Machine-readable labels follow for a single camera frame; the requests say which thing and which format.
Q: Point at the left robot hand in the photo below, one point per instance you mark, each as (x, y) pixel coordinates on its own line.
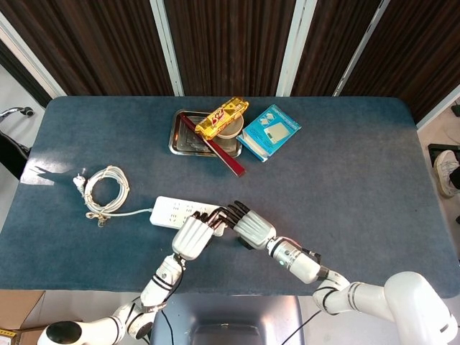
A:
(190, 237)

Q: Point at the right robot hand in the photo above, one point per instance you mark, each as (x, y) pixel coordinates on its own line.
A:
(255, 230)

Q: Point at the white charger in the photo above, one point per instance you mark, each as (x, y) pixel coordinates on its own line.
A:
(218, 231)

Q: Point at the white power strip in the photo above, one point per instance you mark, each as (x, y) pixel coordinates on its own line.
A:
(169, 212)

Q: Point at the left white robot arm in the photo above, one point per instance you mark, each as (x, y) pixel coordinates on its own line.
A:
(161, 280)

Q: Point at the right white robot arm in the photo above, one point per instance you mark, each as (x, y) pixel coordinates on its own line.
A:
(298, 262)

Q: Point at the long dark red box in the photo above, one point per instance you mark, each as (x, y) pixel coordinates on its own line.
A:
(233, 166)

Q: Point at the grey robot torso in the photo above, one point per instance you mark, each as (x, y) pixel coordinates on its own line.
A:
(230, 316)

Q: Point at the metal tray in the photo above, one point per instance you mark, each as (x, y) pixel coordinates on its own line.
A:
(187, 143)

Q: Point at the white bowl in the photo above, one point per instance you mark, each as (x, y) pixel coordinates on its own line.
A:
(230, 134)

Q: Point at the blue cardboard box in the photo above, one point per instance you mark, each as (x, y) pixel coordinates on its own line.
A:
(273, 133)

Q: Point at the blue table cloth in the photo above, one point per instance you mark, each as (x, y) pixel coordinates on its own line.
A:
(359, 215)

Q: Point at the yellow snack packet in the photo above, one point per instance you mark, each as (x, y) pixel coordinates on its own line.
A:
(219, 118)

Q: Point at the brown cardboard box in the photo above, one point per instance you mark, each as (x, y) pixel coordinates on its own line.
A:
(21, 309)

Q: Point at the white sneaker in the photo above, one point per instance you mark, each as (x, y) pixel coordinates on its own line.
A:
(445, 172)

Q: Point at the white partition post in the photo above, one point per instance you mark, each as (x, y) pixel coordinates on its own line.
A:
(294, 50)
(359, 46)
(32, 68)
(167, 46)

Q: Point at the black chair with chrome frame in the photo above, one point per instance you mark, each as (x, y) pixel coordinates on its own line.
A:
(10, 151)

